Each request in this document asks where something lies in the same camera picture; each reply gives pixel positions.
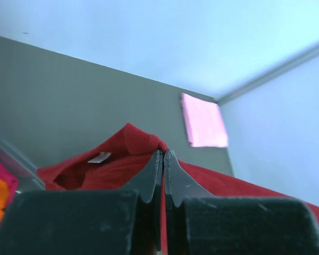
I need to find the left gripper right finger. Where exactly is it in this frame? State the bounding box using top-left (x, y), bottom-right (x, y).
top-left (163, 150), bottom-right (319, 254)

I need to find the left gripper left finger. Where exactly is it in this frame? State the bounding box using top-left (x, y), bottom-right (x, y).
top-left (0, 150), bottom-right (162, 254)

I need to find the folded pink t shirt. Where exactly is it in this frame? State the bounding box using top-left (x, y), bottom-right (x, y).
top-left (181, 93), bottom-right (229, 148)

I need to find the clear plastic bin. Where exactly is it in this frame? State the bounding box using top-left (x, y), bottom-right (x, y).
top-left (0, 135), bottom-right (45, 194)

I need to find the magenta t shirt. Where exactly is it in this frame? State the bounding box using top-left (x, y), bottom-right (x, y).
top-left (0, 163), bottom-right (19, 206)

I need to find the right aluminium frame post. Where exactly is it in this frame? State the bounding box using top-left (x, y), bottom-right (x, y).
top-left (215, 42), bottom-right (319, 106)

